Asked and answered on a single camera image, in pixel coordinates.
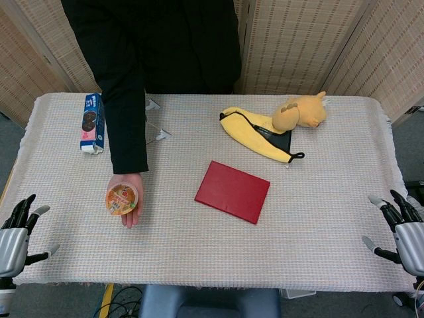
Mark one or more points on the person's bare hand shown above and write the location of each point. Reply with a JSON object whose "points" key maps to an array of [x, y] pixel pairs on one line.
{"points": [[132, 198]]}

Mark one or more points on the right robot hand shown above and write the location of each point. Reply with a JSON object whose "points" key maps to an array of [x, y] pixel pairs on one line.
{"points": [[409, 238]]}

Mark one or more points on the person's black torso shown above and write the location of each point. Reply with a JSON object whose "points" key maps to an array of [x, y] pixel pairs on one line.
{"points": [[165, 43]]}

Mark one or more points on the person's black sleeved arm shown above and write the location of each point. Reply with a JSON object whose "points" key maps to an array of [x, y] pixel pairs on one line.
{"points": [[124, 109]]}

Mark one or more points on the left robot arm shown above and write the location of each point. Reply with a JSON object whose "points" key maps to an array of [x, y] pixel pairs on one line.
{"points": [[5, 295]]}

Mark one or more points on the blue pink cookie box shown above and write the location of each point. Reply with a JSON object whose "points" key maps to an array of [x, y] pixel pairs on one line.
{"points": [[92, 124]]}

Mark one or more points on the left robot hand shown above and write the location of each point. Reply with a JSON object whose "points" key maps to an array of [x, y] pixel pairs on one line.
{"points": [[13, 238]]}

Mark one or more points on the yellow banana plush pouch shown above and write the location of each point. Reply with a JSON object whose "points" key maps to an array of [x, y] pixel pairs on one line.
{"points": [[255, 136]]}

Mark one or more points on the orange plush toy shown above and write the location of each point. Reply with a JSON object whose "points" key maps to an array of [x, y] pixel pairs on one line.
{"points": [[299, 112]]}

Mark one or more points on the orange jelly cup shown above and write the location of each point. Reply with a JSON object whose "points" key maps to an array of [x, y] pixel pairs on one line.
{"points": [[121, 199]]}

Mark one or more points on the white clip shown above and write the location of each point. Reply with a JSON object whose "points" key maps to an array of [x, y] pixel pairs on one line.
{"points": [[163, 134], [153, 105]]}

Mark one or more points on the yellow floor tape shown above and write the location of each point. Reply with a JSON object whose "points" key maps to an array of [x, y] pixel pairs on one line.
{"points": [[106, 299]]}

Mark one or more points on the white cloth tablecover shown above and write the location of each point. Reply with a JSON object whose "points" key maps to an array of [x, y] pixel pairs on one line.
{"points": [[212, 198]]}

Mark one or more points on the red booklet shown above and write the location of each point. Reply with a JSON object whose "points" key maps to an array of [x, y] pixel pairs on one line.
{"points": [[232, 191]]}

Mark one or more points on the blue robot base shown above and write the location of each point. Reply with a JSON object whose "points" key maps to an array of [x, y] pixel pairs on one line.
{"points": [[210, 301]]}

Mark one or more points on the woven folding screen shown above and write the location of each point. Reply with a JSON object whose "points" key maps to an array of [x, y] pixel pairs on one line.
{"points": [[314, 46]]}

